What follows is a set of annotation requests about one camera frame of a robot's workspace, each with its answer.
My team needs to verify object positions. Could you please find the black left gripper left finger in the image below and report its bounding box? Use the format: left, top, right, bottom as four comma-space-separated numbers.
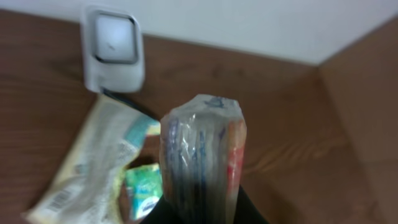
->
141, 197, 170, 224

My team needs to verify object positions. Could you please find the green white snack packet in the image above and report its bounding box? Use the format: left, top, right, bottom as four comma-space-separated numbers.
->
125, 163, 163, 221

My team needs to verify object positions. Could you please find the clear orange snack packet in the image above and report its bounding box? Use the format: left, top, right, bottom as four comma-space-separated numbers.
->
159, 95, 247, 223

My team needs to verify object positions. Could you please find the yellow white snack bag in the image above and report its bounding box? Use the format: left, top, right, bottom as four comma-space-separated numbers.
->
24, 94, 160, 224

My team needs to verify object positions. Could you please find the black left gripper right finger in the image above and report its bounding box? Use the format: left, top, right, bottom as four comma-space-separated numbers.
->
234, 185, 269, 224

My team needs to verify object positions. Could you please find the white barcode scanner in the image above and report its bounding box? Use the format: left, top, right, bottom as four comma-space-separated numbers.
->
80, 4, 146, 93

